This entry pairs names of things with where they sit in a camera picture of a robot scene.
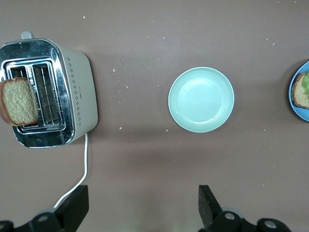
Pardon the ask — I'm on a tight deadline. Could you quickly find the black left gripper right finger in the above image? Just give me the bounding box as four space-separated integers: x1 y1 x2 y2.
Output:
198 185 290 232

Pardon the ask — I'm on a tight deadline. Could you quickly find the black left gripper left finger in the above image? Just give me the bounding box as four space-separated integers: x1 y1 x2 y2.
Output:
0 185 89 232

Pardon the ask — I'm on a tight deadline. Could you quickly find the brown bread slice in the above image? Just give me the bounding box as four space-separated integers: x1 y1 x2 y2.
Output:
291 72 309 109
0 77 40 126

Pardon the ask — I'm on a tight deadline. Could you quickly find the pale green round plate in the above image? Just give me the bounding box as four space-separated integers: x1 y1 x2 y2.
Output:
168 67 235 133

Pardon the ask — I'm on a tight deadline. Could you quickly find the blue round plate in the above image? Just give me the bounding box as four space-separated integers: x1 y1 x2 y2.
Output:
288 60 309 122

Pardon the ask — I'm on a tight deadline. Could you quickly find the beige chrome-topped toaster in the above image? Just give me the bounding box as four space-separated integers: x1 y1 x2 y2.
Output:
0 30 99 149

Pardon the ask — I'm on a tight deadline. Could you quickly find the white toaster power cable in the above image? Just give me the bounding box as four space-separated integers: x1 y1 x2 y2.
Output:
53 132 89 209

